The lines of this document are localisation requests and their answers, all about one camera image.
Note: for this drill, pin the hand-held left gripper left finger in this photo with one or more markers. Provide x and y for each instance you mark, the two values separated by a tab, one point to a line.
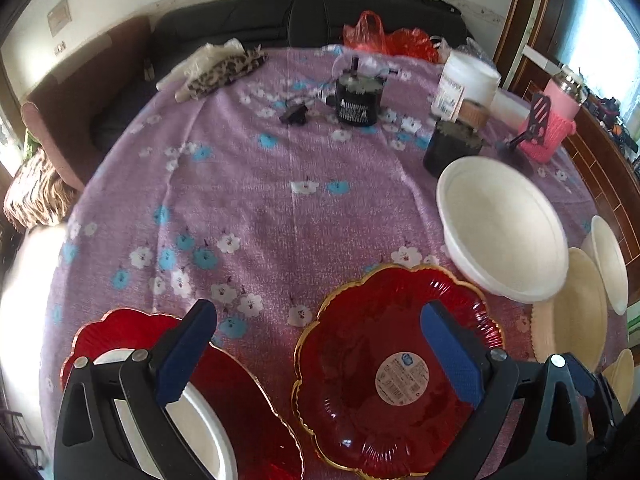
184	360

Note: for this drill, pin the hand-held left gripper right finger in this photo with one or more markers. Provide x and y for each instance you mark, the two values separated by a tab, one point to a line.
450	355

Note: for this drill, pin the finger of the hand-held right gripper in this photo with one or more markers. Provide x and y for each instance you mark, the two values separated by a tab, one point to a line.
582	377

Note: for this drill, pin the cream scalloped plate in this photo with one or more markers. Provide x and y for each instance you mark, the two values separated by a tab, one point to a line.
575	310
622	375

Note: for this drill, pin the white foam plate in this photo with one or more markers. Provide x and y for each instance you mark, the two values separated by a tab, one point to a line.
205	425

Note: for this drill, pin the red gold-rimmed labelled plate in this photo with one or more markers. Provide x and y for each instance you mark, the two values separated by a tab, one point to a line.
350	360

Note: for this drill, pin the small white bowl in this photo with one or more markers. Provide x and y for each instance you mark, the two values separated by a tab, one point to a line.
610	265

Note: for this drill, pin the large white bowl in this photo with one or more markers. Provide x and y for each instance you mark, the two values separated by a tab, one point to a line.
500	225

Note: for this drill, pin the purple floral tablecloth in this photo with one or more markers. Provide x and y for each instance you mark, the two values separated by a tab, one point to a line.
250	200

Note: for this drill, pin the zebra print cushion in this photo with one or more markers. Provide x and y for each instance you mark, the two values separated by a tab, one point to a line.
35	195

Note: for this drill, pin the brown tape roll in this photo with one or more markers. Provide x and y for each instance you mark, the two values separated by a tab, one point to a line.
474	112

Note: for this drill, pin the pink knit-sleeved bottle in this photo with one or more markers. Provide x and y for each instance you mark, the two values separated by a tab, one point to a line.
555	125

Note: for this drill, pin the black phone stand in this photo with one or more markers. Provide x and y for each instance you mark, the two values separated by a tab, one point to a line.
540	115

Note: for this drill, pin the brown armchair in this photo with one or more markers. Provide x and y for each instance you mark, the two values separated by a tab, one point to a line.
75	125

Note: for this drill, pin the black round motor device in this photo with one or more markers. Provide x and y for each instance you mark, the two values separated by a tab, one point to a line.
357	102

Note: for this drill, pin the small black plastic part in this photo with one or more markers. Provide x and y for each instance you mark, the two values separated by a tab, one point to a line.
294	114

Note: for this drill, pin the white labelled plastic container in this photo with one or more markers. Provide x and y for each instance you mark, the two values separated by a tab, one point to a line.
475	80

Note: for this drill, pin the leopard print cloth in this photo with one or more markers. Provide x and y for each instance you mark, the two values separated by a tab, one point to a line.
200	57
225	72

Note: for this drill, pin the clear plastic bag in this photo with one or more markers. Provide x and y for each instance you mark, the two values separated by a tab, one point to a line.
465	49

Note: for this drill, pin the red plastic bag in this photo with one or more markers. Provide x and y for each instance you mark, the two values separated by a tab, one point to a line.
365	35

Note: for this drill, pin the black sofa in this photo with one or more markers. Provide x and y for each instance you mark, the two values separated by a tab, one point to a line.
250	20

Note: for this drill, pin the wall switch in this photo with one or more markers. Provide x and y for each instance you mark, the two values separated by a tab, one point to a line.
60	47

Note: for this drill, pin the small wall plaque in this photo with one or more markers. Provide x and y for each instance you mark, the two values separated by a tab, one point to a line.
58	17

